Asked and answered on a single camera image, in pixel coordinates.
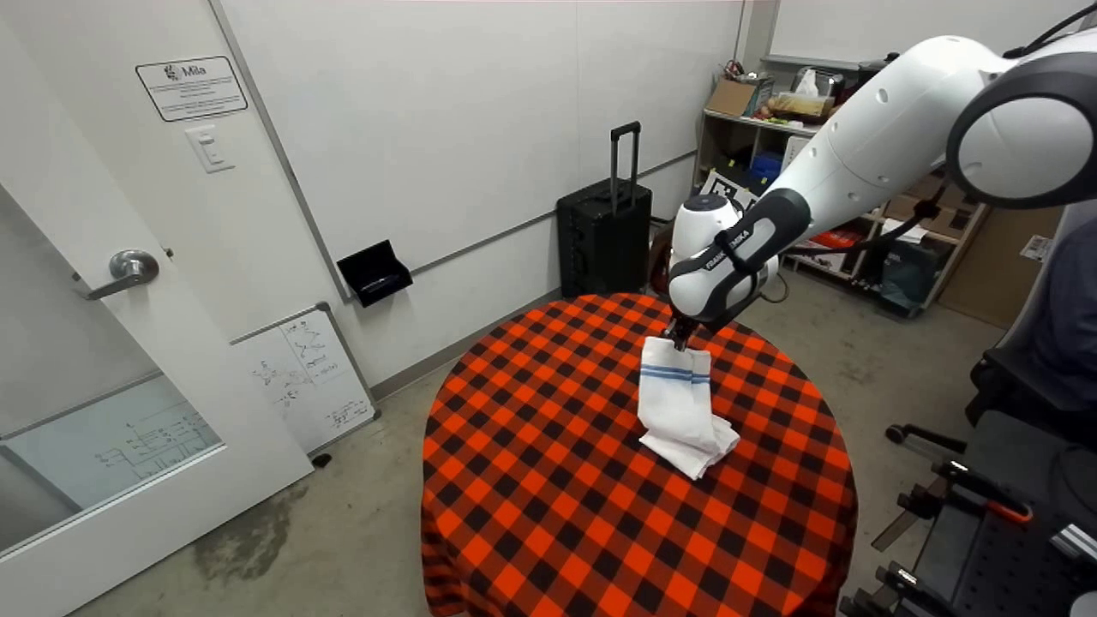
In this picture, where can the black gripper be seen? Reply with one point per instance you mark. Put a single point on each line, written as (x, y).
(690, 332)

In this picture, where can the white towel with blue stripes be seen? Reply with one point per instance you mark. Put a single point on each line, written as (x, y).
(673, 407)

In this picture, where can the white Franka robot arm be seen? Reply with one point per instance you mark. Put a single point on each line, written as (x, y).
(892, 125)

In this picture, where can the black rolling suitcase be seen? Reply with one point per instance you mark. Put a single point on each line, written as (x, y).
(603, 245)

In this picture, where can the black white fiducial marker board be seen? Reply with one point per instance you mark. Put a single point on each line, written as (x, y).
(721, 189)

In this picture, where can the wooden shelf unit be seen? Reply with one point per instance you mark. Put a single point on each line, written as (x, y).
(754, 125)

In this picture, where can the orange black plaid tablecloth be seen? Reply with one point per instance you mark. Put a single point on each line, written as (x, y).
(535, 480)

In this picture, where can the blue storage bin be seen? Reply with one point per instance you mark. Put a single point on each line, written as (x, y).
(914, 278)

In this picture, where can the small cardboard box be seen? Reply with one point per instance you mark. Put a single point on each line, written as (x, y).
(733, 96)

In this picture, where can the white plastic bottle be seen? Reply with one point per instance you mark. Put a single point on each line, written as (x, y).
(810, 84)

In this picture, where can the large brown cardboard sheet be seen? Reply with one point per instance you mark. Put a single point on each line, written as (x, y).
(995, 277)

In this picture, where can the dark office chair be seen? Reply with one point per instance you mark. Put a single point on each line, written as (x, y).
(1065, 310)

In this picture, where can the small whiteboard with scribbles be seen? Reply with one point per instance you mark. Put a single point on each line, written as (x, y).
(306, 383)

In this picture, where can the black perforated mounting board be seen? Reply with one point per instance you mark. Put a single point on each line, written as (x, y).
(1005, 571)

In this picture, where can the white door with glass window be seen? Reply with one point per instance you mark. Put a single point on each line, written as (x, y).
(174, 508)

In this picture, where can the black wall tray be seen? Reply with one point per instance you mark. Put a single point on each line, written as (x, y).
(373, 277)

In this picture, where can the large framed wall whiteboard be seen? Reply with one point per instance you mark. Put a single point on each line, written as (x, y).
(843, 29)

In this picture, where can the white light switch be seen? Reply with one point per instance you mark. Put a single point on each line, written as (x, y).
(209, 151)

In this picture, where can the white wall sign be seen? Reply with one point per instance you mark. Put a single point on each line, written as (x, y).
(191, 86)

